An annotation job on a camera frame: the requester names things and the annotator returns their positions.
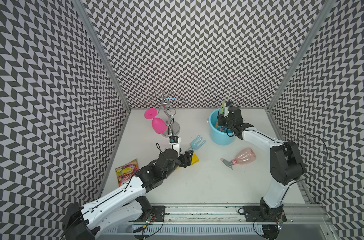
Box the aluminium corner post right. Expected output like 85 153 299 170
266 0 336 113

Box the turquoise plastic bucket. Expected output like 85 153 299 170
208 109 235 146

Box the green toy trowel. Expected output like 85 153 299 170
219 100 227 115

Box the aluminium corner post left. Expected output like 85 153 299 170
72 0 131 113

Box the pink plastic wine glass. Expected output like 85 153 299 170
144 108 167 134

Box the light blue toy rake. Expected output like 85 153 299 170
188 135 206 151

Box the colourful snack packet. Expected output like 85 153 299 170
115 159 139 187

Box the aluminium corner post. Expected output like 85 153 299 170
72 0 131 113
266 0 336 113

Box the chrome wire stand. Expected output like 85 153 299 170
148 90 185 138

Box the yellow toy shovel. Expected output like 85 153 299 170
179 153 199 168

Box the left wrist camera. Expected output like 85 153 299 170
169 136 180 155

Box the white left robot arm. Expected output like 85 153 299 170
62 149 194 240

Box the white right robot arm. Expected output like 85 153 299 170
217 106 306 220

